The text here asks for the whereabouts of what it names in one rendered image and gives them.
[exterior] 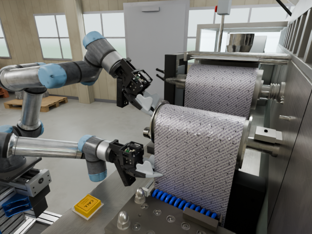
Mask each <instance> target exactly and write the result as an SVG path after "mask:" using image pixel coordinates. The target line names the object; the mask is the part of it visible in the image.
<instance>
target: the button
mask: <svg viewBox="0 0 312 234"><path fill-rule="evenodd" d="M100 206H101V201H100V200H99V199H97V198H95V197H93V196H91V195H89V194H88V195H87V196H85V197H84V198H83V199H82V200H81V201H79V202H78V203H77V204H76V205H75V206H74V208H75V210H76V211H77V212H79V213H80V214H82V215H84V216H85V217H87V218H88V217H89V216H90V215H91V214H92V213H93V212H94V211H95V210H96V209H98V208H99V207H100Z"/></svg>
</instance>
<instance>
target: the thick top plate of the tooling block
mask: <svg viewBox="0 0 312 234"><path fill-rule="evenodd" d="M145 197H146V196H145ZM134 199H135V194H134V195H133V196H132V197H131V198H130V199H129V200H128V202H127V203H126V204H125V205H124V206H123V207H122V208H121V209H120V211H119V212H118V213H117V214H116V215H115V216H114V217H113V219H112V220H111V221H110V222H109V223H108V224H107V225H106V227H105V228H104V230H105V234H236V233H234V232H231V231H229V230H227V229H225V228H222V227H220V226H218V228H217V230H216V232H214V231H212V230H210V229H208V228H206V227H203V226H201V225H199V224H197V223H195V222H192V221H190V220H188V219H186V218H184V217H183V212H184V210H182V209H179V208H177V207H175V206H172V205H170V204H168V203H166V202H163V201H161V200H159V199H157V198H154V197H152V196H150V195H148V197H146V201H145V202H144V203H142V204H137V203H135V201H134ZM121 211H126V212H127V214H128V216H129V218H130V227H129V228H128V229H126V230H119V229H118V227H117V220H118V215H119V213H120V212H121Z"/></svg>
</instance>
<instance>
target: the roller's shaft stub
mask: <svg viewBox="0 0 312 234"><path fill-rule="evenodd" d="M247 148H249V149H253V150H258V151H262V152H266V153H269V154H271V156H272V157H277V156H278V153H279V149H280V143H270V142H265V141H261V140H256V139H254V137H251V136H249V137H248V142H247Z"/></svg>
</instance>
